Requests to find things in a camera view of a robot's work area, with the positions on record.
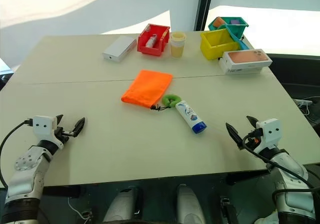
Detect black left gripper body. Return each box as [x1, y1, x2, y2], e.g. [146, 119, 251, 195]
[54, 125, 76, 145]

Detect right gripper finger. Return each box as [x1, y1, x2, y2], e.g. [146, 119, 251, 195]
[245, 115, 260, 129]
[225, 122, 244, 150]

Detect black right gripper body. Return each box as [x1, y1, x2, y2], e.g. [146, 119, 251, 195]
[240, 128, 263, 151]

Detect white tube with blue cap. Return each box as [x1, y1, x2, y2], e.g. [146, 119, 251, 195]
[175, 100, 208, 134]

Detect white power strip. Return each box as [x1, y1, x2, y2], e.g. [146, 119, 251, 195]
[292, 97, 314, 108]

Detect white phone box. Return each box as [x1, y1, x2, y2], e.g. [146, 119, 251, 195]
[218, 48, 273, 75]

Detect dark object at table side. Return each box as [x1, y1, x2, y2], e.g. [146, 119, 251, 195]
[0, 66, 14, 91]

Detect light blue plastic bin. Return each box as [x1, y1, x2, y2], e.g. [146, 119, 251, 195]
[226, 27, 250, 51]

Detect silver rounded shell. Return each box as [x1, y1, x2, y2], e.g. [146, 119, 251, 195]
[103, 187, 141, 223]
[175, 184, 206, 224]

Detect yellow plastic bin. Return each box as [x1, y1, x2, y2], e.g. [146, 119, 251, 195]
[200, 28, 241, 60]

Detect plain white box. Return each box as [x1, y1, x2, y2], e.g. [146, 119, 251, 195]
[102, 35, 138, 63]

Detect teal bin with purple block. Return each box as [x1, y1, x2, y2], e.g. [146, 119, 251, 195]
[224, 16, 250, 39]

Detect orange block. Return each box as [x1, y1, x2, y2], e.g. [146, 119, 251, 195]
[212, 17, 227, 29]

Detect stacked yellow cups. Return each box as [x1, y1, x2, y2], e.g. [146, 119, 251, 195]
[170, 31, 187, 58]

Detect red plastic bin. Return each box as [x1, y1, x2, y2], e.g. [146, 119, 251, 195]
[136, 23, 171, 57]

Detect teal bin with orange block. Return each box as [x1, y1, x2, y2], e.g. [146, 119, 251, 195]
[207, 16, 227, 31]

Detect small white bottle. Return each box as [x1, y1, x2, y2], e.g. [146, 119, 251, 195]
[146, 34, 158, 48]

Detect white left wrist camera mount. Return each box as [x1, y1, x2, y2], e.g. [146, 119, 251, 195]
[32, 115, 64, 143]

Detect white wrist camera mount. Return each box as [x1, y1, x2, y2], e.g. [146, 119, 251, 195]
[254, 118, 281, 149]
[32, 115, 64, 143]

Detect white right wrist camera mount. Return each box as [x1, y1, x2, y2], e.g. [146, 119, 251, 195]
[254, 118, 281, 149]

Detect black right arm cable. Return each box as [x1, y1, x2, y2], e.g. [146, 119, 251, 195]
[243, 128, 320, 206]

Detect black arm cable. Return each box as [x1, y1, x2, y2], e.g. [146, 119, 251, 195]
[0, 119, 34, 189]
[243, 128, 320, 206]

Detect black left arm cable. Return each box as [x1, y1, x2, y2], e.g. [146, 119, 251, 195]
[0, 119, 34, 189]

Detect green fuzzy ring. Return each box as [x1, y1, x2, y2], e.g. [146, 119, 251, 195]
[161, 94, 182, 108]

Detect orange fabric pouch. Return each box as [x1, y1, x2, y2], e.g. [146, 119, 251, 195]
[120, 69, 174, 107]

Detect thin white cable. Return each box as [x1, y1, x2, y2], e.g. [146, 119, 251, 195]
[67, 197, 94, 220]

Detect black vertical post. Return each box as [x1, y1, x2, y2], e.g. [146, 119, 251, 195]
[193, 0, 215, 31]

